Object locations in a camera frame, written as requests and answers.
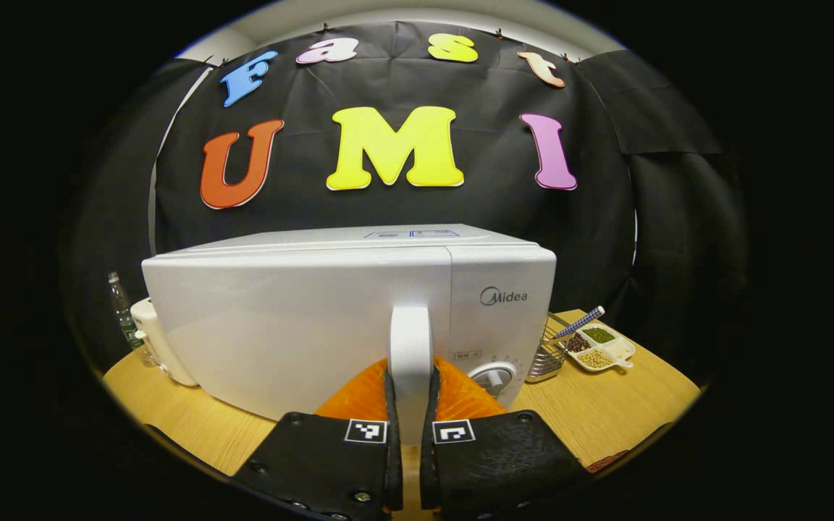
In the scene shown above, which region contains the brown meat piece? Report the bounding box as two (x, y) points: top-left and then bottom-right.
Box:
(585, 449), (632, 475)

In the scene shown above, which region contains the blue checkered spoon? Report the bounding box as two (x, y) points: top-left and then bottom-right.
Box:
(551, 305), (606, 342)

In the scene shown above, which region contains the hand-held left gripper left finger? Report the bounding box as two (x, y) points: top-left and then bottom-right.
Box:
(232, 358), (405, 521)

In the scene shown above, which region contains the white microwave oven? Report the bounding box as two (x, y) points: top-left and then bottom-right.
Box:
(140, 223), (557, 446)

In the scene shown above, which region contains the clear plastic water bottle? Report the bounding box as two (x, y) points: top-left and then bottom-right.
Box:
(107, 271), (154, 367)

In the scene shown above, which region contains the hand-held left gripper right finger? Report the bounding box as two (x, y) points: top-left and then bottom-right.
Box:
(419, 355), (595, 518)

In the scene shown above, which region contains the white toaster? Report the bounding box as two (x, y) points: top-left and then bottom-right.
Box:
(130, 297), (201, 388)

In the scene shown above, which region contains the black backdrop cloth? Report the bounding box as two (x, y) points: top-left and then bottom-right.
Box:
(59, 20), (747, 377)

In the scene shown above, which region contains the white divided dish of beans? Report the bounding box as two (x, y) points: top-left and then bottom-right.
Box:
(565, 322), (636, 373)

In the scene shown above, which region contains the wire mesh basket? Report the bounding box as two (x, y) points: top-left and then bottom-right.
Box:
(526, 313), (571, 384)

